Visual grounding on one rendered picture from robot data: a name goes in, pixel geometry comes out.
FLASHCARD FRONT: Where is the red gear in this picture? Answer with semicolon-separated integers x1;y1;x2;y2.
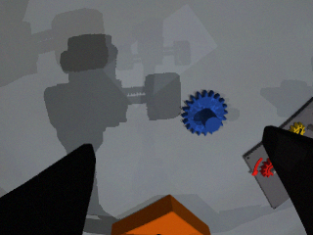
259;158;274;177

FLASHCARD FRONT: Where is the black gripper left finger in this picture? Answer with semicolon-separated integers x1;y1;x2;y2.
0;144;97;235

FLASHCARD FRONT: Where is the yellow gear with black stripe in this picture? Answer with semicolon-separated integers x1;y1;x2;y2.
289;121;305;136

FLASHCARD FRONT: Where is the blue gear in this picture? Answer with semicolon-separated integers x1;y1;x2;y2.
181;90;227;136

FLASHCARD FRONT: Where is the grey board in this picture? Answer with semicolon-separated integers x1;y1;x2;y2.
244;98;313;209

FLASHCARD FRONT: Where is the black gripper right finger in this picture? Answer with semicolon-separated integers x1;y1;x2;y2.
262;125;313;235

